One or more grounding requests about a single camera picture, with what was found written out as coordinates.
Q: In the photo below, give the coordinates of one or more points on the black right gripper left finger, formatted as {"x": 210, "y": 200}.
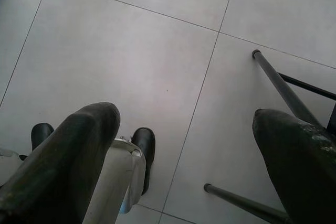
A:
{"x": 60, "y": 161}

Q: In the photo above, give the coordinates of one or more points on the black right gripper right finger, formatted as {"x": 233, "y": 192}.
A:
{"x": 299, "y": 166}

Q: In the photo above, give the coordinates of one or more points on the black robot right foot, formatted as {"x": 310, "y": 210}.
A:
{"x": 144, "y": 142}

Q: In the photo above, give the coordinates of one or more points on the black robot foot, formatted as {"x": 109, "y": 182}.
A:
{"x": 40, "y": 133}
{"x": 144, "y": 142}

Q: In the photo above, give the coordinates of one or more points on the black robot left foot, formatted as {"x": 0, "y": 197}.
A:
{"x": 40, "y": 133}

